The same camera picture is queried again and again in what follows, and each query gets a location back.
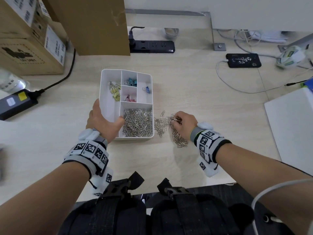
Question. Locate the white compartment organizer tray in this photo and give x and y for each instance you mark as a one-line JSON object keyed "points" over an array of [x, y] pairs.
{"points": [[107, 105]]}

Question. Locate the person's right hand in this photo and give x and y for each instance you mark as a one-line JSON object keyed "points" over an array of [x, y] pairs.
{"points": [[187, 126]]}

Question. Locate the person's right forearm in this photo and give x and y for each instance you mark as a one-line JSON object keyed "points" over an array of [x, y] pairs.
{"points": [[256, 173]]}

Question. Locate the person's left hand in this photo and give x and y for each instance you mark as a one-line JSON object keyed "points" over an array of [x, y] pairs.
{"points": [[102, 127]]}

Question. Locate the gray left wrist marker band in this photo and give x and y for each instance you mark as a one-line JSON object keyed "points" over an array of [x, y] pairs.
{"points": [[85, 154]]}

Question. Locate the white left wrist camera block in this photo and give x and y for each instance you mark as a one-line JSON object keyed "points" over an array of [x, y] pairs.
{"points": [[105, 182]]}

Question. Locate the black power plug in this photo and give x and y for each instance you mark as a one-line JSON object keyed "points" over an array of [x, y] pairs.
{"points": [[132, 41]]}

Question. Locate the dark blue binder clip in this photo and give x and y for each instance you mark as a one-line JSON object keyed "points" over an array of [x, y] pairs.
{"points": [[147, 90]]}

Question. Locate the white left wrist pod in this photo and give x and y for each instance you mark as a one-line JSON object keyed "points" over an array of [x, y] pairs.
{"points": [[88, 134]]}

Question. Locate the gray wrist marker band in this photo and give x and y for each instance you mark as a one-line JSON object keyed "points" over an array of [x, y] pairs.
{"points": [[85, 154], [210, 144]]}

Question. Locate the bunch of pink binder clips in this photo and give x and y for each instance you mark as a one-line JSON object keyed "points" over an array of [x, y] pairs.
{"points": [[130, 99]]}

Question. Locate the black smartphone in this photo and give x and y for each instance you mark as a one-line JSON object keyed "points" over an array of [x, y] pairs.
{"points": [[243, 60]]}

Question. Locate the green and white packet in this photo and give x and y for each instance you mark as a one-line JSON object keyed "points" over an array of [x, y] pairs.
{"points": [[289, 57]]}

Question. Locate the black power strip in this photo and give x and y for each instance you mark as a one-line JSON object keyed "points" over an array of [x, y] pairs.
{"points": [[156, 46]]}

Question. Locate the white desk divider panel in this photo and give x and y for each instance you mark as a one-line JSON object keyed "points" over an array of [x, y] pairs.
{"points": [[232, 9]]}

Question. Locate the glass bottle with steel lid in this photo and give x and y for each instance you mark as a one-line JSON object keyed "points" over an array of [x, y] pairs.
{"points": [[12, 81]]}

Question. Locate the flat brown cardboard sheet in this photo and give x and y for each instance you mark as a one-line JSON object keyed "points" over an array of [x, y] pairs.
{"points": [[93, 24]]}

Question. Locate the bunch of blue binder clips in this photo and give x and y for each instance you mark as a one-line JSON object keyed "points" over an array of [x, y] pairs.
{"points": [[131, 82]]}

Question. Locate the bunch of yellow binder clips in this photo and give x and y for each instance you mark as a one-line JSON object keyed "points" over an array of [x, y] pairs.
{"points": [[115, 94]]}

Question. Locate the gray metal divider bracket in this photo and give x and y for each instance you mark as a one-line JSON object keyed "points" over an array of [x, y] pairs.
{"points": [[219, 46], [298, 41]]}

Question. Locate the person's left forearm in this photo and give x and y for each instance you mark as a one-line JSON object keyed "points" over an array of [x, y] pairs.
{"points": [[41, 198]]}

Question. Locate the green and blue object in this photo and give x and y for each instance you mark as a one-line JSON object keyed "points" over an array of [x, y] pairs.
{"points": [[308, 84]]}

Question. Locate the gray right wrist marker band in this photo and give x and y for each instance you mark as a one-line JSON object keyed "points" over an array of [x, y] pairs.
{"points": [[210, 144]]}

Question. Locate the white right wrist camera block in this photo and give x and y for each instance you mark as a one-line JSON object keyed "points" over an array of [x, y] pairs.
{"points": [[207, 170]]}

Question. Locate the clear tape roll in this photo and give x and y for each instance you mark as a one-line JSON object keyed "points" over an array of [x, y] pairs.
{"points": [[171, 33]]}

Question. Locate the black power adapter brick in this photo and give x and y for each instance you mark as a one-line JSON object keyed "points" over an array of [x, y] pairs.
{"points": [[17, 105]]}

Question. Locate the white wrist camera block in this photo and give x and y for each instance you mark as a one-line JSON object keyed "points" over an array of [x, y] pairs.
{"points": [[105, 182], [207, 170]]}

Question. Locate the black chest harness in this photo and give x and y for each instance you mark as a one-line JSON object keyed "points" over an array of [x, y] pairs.
{"points": [[110, 215]]}

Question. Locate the pile of silver paper clips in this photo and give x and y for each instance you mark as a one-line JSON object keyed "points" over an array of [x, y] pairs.
{"points": [[137, 122]]}

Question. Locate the white flat board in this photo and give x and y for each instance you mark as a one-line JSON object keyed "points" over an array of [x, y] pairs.
{"points": [[291, 127]]}

